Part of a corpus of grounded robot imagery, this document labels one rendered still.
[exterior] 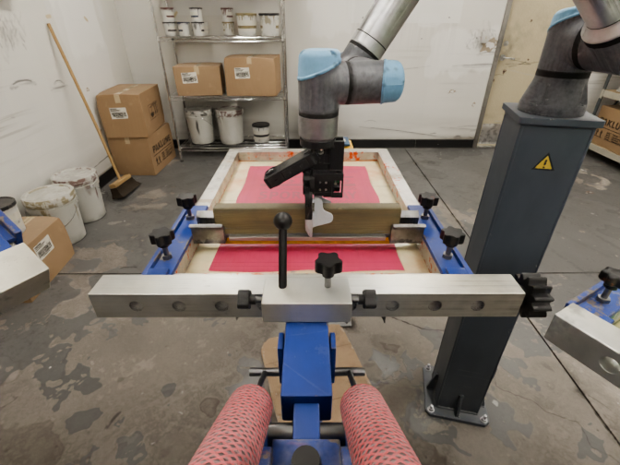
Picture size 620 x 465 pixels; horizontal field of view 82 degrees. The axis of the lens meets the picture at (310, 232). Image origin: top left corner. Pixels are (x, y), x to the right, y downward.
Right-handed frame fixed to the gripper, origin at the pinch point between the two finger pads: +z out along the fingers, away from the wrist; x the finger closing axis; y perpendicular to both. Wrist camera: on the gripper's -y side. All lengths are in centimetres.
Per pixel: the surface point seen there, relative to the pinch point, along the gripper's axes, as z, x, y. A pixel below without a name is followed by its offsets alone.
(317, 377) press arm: -3.3, -41.8, 1.3
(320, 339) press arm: -3.3, -36.0, 1.8
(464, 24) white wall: -33, 367, 166
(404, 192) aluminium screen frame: 1.8, 21.5, 27.0
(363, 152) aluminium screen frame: 2, 56, 20
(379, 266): 5.3, -8.1, 15.4
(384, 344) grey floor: 101, 54, 38
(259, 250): 5.3, -2.1, -10.9
